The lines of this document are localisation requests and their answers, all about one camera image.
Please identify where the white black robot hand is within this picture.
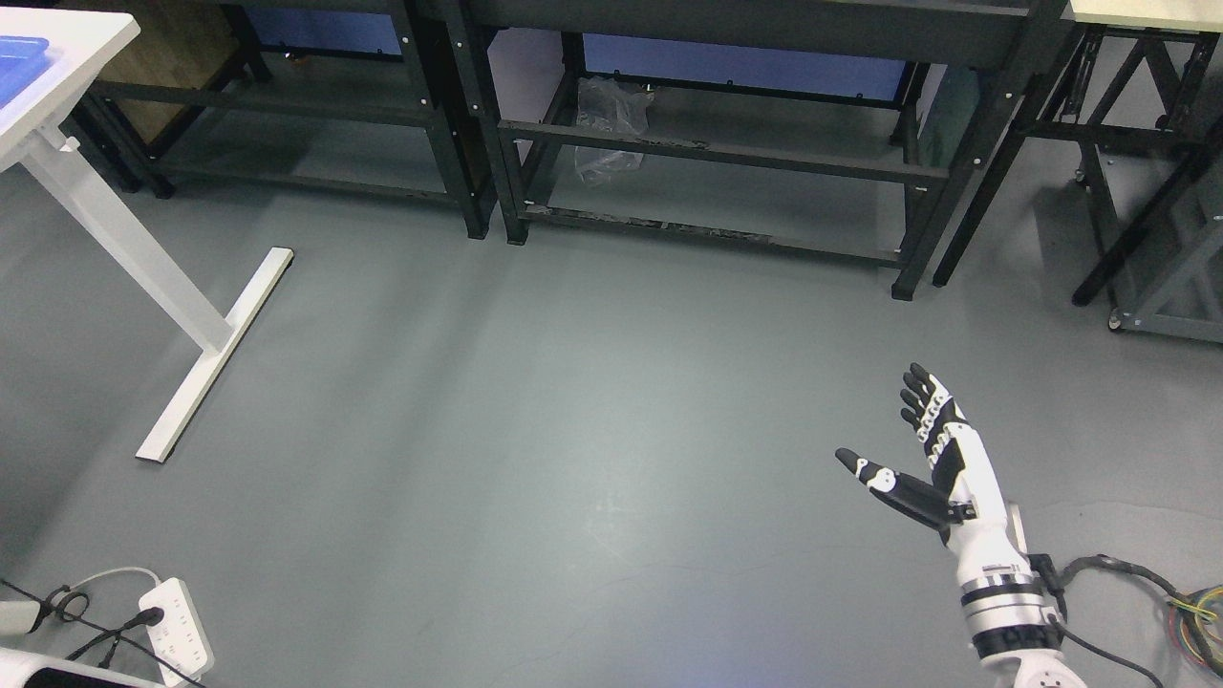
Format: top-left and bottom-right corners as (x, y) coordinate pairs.
(834, 362), (1032, 585)

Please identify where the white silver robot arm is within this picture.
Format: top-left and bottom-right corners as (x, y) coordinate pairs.
(960, 554), (1086, 687)

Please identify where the black metal shelf rack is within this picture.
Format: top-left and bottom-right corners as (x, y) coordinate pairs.
(429, 1), (1073, 302)

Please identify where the blue plastic tray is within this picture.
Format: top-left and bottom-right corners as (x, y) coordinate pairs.
(0, 35), (50, 108)

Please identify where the clear plastic bag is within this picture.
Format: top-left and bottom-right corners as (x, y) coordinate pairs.
(575, 75), (654, 187)

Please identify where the white power strip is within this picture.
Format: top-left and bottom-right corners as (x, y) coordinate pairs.
(137, 576), (215, 687)

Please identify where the white box device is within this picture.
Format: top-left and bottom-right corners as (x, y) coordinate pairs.
(1, 600), (161, 687)

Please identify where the white standing desk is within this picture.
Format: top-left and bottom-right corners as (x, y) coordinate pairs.
(1, 6), (294, 462)

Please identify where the multicolour cable bundle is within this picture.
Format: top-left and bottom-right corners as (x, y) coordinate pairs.
(1041, 554), (1223, 688)

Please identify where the right black table frame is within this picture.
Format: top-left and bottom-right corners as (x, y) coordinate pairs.
(932, 0), (1223, 343)

